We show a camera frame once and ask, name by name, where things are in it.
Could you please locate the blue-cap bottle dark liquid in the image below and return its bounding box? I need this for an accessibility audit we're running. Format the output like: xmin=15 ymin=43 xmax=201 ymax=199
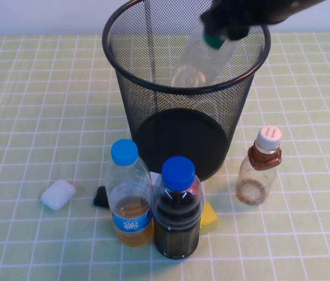
xmin=152 ymin=156 xmax=205 ymax=259

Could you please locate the small black object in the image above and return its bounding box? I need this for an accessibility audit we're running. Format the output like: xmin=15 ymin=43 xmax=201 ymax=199
xmin=92 ymin=186 xmax=109 ymax=208

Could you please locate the yellow sponge block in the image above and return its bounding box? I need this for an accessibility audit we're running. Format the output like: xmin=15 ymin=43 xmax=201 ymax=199
xmin=199 ymin=201 xmax=219 ymax=235

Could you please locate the white earbud case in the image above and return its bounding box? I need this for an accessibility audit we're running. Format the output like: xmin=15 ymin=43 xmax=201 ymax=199
xmin=40 ymin=179 xmax=76 ymax=211

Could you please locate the green grid tablecloth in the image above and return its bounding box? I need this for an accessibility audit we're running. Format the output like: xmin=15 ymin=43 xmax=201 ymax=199
xmin=0 ymin=32 xmax=330 ymax=281

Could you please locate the black mesh wastebasket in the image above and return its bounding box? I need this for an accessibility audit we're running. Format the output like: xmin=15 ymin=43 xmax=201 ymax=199
xmin=102 ymin=0 xmax=271 ymax=183

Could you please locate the white-cap bottle brown label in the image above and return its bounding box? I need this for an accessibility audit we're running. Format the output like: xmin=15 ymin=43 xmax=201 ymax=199
xmin=235 ymin=125 xmax=283 ymax=205

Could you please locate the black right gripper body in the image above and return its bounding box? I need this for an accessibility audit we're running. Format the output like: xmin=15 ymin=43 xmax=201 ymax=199
xmin=201 ymin=0 xmax=288 ymax=29

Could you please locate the light-blue-cap bottle orange liquid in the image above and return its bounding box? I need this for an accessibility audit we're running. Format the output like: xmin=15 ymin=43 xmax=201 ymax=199
xmin=105 ymin=139 xmax=154 ymax=246

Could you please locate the small white object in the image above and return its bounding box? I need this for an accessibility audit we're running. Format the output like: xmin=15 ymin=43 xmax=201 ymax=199
xmin=149 ymin=171 xmax=161 ymax=191

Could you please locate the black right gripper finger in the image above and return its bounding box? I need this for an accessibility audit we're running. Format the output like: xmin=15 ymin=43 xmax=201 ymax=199
xmin=226 ymin=22 xmax=252 ymax=41
xmin=202 ymin=18 xmax=227 ymax=38

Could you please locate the clear bottle green cap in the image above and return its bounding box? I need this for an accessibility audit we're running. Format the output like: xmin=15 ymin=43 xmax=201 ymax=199
xmin=170 ymin=25 xmax=238 ymax=88

